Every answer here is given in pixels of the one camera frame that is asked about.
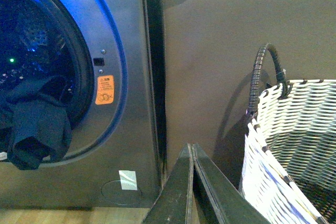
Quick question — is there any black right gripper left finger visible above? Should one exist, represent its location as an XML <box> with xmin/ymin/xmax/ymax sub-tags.
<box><xmin>142</xmin><ymin>143</ymin><xmax>194</xmax><ymax>224</ymax></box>

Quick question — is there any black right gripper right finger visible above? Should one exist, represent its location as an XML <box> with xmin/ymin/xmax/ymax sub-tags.
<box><xmin>193</xmin><ymin>144</ymin><xmax>269</xmax><ymax>223</ymax></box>

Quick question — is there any dark navy knit garment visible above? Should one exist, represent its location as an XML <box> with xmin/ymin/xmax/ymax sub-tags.
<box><xmin>1</xmin><ymin>75</ymin><xmax>72</xmax><ymax>170</ymax></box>

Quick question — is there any grey front-load washing machine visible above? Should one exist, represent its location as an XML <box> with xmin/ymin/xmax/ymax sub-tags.
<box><xmin>1</xmin><ymin>0</ymin><xmax>165</xmax><ymax>209</ymax></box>

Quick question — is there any white tape piece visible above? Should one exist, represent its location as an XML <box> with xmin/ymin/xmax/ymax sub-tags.
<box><xmin>119</xmin><ymin>170</ymin><xmax>138</xmax><ymax>190</ymax></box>

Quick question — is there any white woven laundry basket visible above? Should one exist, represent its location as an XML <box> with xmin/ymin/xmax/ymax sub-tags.
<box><xmin>239</xmin><ymin>42</ymin><xmax>335</xmax><ymax>223</ymax></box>

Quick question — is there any orange warning sticker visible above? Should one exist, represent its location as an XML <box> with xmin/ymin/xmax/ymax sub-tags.
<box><xmin>95</xmin><ymin>75</ymin><xmax>114</xmax><ymax>105</ymax></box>

